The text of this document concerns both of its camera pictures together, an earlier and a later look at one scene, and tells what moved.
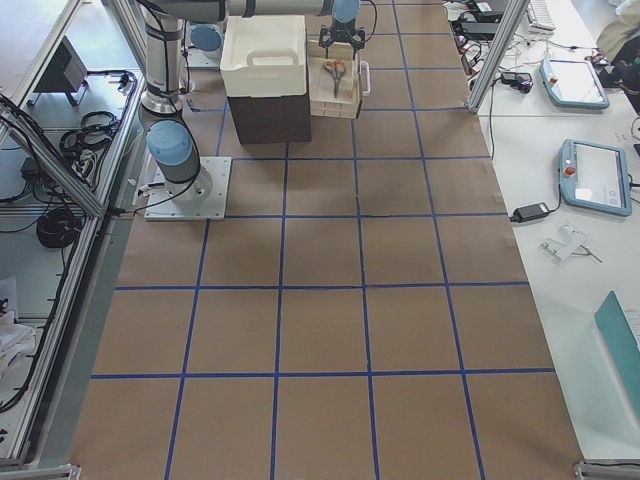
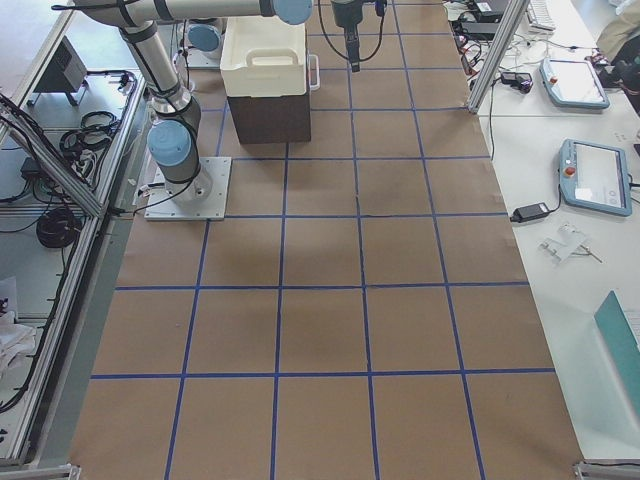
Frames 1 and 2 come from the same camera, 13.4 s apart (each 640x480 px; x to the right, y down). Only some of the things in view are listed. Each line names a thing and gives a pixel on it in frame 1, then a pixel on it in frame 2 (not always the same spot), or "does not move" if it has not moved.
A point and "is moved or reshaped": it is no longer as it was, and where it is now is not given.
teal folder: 623,345 does not move
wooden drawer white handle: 337,79 is moved or reshaped
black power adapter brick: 530,212 does not move
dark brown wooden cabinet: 272,119 does not move
